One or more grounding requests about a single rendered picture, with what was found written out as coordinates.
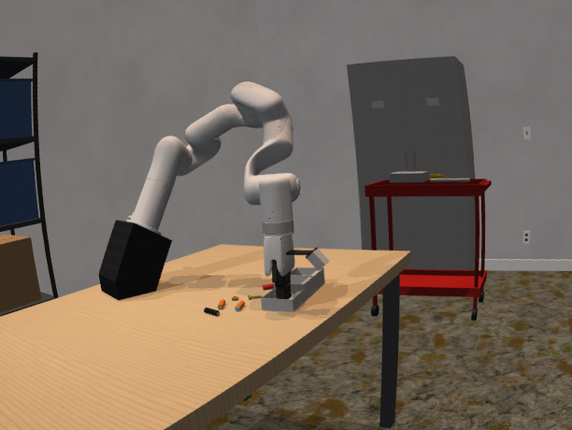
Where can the grey three-compartment bin rack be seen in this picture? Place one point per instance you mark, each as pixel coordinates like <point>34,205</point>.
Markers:
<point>302,288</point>

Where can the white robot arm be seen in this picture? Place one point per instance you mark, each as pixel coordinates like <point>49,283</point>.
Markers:
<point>274,194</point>

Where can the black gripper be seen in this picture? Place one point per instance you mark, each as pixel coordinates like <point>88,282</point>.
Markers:
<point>277,262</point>

